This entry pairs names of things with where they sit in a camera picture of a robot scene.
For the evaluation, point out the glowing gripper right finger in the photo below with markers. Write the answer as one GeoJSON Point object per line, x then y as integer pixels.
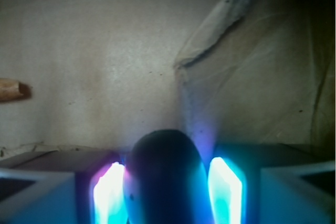
{"type": "Point", "coordinates": [271, 183]}

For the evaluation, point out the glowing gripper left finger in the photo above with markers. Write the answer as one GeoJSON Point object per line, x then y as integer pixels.
{"type": "Point", "coordinates": [62, 187]}

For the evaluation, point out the dark green plastic pickle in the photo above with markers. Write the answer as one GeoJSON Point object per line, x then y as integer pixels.
{"type": "Point", "coordinates": [165, 181]}

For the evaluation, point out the orange conch seashell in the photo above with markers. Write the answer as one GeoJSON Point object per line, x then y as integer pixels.
{"type": "Point", "coordinates": [14, 90]}

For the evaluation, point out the brown paper bag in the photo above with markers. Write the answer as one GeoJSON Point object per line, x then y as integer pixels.
{"type": "Point", "coordinates": [100, 74]}

